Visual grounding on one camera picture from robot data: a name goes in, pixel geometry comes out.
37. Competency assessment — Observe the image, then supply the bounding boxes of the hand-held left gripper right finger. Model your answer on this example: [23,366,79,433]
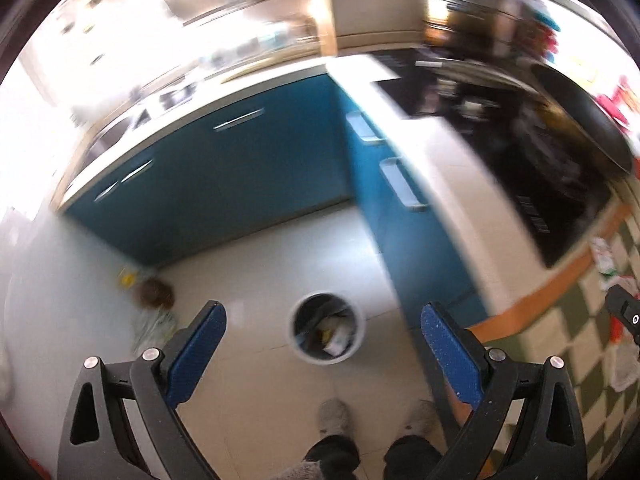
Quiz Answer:
[420,301,588,480]

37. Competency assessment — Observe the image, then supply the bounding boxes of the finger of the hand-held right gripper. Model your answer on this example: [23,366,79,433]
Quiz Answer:
[604,282,640,348]

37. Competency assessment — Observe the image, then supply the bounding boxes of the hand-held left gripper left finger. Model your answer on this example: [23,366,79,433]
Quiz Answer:
[57,300,228,480]

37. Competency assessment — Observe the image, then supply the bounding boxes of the white rimmed trash bin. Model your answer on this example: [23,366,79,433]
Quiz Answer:
[289,292,366,363]

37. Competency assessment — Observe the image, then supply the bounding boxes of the pile of clear plastic bags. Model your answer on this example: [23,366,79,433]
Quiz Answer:
[132,307,178,356]

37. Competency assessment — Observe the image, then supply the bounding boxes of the green white checkered tablecloth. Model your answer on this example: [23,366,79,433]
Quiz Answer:
[470,200,640,480]

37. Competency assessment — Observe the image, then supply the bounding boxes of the white sachet with green print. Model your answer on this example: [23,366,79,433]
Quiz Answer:
[589,237,621,278]

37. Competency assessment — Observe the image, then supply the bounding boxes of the grey fluffy slipper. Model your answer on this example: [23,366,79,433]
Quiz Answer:
[402,400,438,433]
[318,399,352,436]

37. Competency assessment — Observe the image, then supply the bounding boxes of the blue stove cabinet drawers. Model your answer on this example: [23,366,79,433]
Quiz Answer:
[332,80,488,333]

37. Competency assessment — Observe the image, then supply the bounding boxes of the person's right leg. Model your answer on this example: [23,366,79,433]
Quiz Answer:
[382,435,443,480]

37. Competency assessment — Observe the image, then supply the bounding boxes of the person's leg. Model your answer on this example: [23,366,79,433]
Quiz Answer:
[382,435,443,480]
[302,434,361,480]

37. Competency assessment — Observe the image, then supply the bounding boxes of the person's left leg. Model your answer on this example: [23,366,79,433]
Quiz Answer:
[302,434,361,480]

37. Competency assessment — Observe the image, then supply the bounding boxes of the blue kitchen sink cabinet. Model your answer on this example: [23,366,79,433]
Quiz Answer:
[62,72,358,266]

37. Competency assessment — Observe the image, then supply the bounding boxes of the black glass gas stove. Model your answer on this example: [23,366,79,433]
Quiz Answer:
[372,47,618,268]

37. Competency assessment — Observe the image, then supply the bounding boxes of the black wok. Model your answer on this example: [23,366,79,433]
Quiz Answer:
[415,57,636,176]

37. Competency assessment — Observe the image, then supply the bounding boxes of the steel kitchen sink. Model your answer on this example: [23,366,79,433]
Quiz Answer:
[82,82,201,158]

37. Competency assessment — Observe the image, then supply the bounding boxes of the stainless steel steamer pot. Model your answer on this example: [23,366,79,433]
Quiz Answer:
[422,0,531,56]

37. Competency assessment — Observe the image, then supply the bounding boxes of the group of colourful wall stickers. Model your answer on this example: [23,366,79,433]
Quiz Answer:
[520,0,640,131]

